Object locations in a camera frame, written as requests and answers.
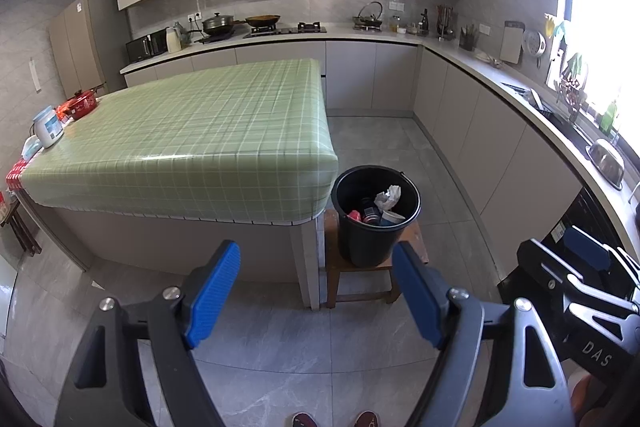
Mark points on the steel teapot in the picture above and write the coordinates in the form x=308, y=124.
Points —
x=367, y=19

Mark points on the black induction cooker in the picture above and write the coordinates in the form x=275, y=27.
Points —
x=215, y=38

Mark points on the yellow glass jar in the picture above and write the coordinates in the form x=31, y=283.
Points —
x=394, y=25

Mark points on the bright kitchen window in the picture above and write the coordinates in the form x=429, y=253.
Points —
x=605, y=7

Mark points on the white round strainer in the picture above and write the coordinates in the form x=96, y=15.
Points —
x=532, y=44

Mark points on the dark wooden stool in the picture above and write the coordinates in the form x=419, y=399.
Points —
x=22, y=224

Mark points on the black microwave oven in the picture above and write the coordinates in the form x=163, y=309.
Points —
x=146, y=45

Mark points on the black built-in oven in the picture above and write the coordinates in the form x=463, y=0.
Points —
x=585, y=212

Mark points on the red paper cup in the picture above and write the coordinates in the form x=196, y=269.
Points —
x=355, y=216

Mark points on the orange plastic bag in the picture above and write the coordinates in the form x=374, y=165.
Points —
x=64, y=112

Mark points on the person's shoe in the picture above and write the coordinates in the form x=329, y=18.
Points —
x=365, y=419
x=304, y=420

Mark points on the white tissue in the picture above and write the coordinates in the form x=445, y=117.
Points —
x=389, y=197

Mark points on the person's right shoe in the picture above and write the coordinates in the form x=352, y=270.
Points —
x=365, y=419

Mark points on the white and blue tub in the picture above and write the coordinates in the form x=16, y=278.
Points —
x=48, y=129

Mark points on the black wok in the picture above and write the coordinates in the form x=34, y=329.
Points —
x=264, y=19

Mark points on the brown wooden stool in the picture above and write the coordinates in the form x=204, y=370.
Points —
x=360, y=277

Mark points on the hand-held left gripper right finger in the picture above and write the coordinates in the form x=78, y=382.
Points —
x=420, y=297

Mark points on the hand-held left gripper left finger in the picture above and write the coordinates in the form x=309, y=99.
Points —
x=212, y=297

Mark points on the white wall switch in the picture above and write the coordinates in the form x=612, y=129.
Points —
x=395, y=5

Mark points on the grey kitchen island table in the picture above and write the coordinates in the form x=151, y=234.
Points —
x=200, y=252

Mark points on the black gas stove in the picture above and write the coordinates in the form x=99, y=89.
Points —
x=285, y=31

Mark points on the person's right hand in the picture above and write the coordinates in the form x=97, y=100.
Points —
x=584, y=399

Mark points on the person's left shoe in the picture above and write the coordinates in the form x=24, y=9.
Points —
x=304, y=420

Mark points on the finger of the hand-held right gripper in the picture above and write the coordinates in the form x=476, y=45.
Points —
x=587, y=247
x=545, y=264

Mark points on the white jug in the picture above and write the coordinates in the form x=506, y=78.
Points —
x=173, y=42

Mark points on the dark glass bottle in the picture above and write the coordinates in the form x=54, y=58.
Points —
x=425, y=24

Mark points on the grey base cabinets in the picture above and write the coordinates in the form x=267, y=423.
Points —
x=450, y=107

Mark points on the blue paper cup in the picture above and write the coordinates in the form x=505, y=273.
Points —
x=392, y=218

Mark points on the grey cutting board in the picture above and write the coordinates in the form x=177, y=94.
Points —
x=512, y=43

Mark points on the steel bowl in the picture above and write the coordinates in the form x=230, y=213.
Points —
x=606, y=162

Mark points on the red cooking pot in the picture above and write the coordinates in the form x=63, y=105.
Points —
x=82, y=103

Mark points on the green bottle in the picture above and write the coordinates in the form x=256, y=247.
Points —
x=610, y=119

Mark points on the metal utensil rack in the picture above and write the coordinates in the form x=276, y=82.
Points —
x=446, y=24

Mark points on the white paper wall strip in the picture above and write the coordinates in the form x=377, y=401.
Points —
x=35, y=76

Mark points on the grey pot with lid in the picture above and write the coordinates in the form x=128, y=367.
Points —
x=217, y=24

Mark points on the red patterned cloth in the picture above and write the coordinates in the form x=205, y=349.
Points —
x=16, y=174

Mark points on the beige refrigerator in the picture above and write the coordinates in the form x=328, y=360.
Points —
x=80, y=47

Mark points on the black utensil holder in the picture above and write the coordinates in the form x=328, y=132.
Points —
x=468, y=41

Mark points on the green checked tablecloth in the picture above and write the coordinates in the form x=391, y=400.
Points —
x=200, y=132

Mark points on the black plastic bucket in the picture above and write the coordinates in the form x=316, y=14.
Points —
x=370, y=247

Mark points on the pale blue packet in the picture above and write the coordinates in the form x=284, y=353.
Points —
x=31, y=148

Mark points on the grey electric kettle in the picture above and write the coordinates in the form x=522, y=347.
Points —
x=186, y=32

